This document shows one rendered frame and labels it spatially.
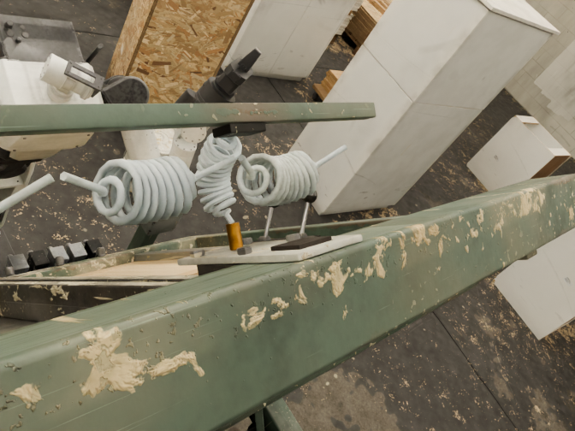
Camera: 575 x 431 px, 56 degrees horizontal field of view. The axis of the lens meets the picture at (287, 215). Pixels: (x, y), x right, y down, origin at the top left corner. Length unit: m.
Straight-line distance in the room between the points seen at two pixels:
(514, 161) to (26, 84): 5.11
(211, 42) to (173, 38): 0.22
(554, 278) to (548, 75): 5.22
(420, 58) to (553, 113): 6.06
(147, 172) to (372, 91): 3.09
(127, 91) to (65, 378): 1.26
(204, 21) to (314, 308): 2.80
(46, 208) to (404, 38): 2.23
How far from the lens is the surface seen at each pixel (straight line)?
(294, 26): 4.80
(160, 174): 0.54
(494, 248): 0.82
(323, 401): 3.00
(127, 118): 0.48
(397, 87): 3.45
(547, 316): 4.74
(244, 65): 1.41
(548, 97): 9.35
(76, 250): 1.89
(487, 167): 6.10
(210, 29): 3.24
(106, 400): 0.37
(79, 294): 0.92
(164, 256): 1.61
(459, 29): 3.28
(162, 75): 3.37
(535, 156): 5.89
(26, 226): 2.92
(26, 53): 1.51
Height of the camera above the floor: 2.22
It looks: 37 degrees down
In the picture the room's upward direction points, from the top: 37 degrees clockwise
